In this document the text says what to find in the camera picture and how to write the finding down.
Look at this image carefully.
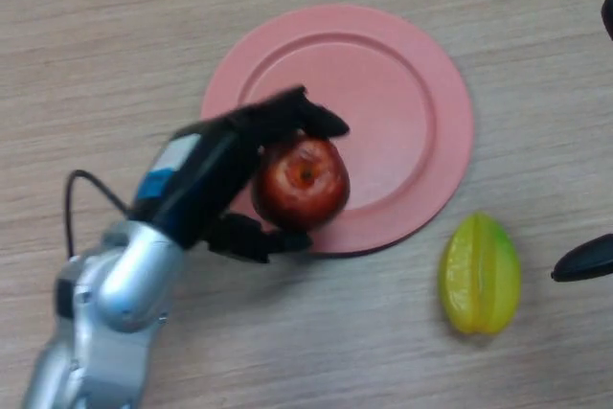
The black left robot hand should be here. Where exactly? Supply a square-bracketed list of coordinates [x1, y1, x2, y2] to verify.
[131, 85, 351, 264]

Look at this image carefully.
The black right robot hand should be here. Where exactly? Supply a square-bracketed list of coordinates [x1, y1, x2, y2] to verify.
[550, 0, 613, 283]

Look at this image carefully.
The red apple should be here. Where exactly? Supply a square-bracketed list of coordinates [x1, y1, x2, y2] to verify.
[252, 136, 352, 232]

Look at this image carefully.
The pink round plate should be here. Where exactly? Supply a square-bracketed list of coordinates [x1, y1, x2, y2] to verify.
[200, 4, 476, 255]

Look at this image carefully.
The yellow green starfruit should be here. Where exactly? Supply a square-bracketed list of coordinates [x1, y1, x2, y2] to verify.
[439, 211, 523, 336]

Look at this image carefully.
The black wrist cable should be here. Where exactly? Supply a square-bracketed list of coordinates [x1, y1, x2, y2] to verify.
[63, 169, 133, 262]

